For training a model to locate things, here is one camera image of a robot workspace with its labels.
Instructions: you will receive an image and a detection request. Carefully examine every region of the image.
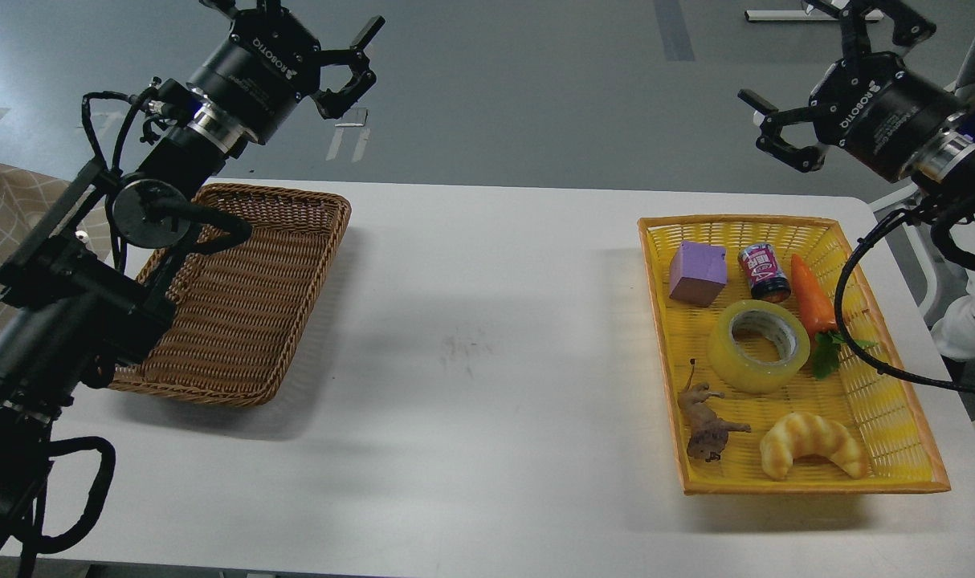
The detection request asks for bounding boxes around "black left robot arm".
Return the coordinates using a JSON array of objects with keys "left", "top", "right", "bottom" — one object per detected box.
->
[{"left": 0, "top": 1, "right": 386, "bottom": 577}]

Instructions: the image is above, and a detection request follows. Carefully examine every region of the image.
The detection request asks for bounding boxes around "toy croissant bread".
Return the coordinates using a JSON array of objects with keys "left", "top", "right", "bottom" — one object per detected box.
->
[{"left": 760, "top": 411, "right": 869, "bottom": 482}]

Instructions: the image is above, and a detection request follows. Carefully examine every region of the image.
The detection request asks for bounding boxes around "yellow plastic basket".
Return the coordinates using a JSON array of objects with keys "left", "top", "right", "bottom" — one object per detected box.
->
[{"left": 638, "top": 214, "right": 951, "bottom": 495}]

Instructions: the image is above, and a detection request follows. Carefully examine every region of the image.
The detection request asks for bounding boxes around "brown wicker basket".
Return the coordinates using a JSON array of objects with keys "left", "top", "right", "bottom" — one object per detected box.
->
[{"left": 112, "top": 183, "right": 352, "bottom": 407}]

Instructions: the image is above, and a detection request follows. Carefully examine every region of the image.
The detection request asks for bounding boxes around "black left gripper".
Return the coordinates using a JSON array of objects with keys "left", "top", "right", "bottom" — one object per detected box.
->
[{"left": 186, "top": 0, "right": 386, "bottom": 146}]

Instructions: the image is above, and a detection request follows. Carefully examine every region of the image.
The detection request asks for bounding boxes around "small purple drink can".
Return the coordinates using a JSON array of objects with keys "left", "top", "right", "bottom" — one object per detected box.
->
[{"left": 737, "top": 242, "right": 792, "bottom": 303}]

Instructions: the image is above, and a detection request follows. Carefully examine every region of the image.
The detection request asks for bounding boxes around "purple foam cube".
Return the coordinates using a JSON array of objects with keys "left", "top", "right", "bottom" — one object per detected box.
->
[{"left": 668, "top": 241, "right": 728, "bottom": 307}]

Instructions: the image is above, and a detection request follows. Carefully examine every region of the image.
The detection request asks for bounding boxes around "brown toy lion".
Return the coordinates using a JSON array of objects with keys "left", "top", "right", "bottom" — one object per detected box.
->
[{"left": 677, "top": 358, "right": 753, "bottom": 463}]

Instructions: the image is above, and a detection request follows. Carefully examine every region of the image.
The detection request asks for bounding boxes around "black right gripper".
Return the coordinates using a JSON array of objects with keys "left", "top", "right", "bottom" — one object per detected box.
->
[{"left": 737, "top": 0, "right": 964, "bottom": 184}]

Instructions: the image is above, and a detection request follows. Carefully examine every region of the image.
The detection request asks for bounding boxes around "yellow tape roll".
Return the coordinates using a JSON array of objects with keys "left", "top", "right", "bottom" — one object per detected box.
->
[{"left": 705, "top": 299, "right": 810, "bottom": 395}]

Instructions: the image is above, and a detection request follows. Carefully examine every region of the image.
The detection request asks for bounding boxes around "orange toy carrot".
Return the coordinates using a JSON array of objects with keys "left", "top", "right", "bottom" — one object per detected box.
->
[{"left": 791, "top": 254, "right": 846, "bottom": 380}]

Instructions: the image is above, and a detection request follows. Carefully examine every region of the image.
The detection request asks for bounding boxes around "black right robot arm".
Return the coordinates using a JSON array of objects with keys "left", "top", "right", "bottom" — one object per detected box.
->
[{"left": 738, "top": 1, "right": 975, "bottom": 393}]

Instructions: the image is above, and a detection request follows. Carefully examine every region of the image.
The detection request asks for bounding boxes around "beige checkered cloth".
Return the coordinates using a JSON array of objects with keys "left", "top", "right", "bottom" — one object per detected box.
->
[{"left": 0, "top": 157, "right": 115, "bottom": 362}]

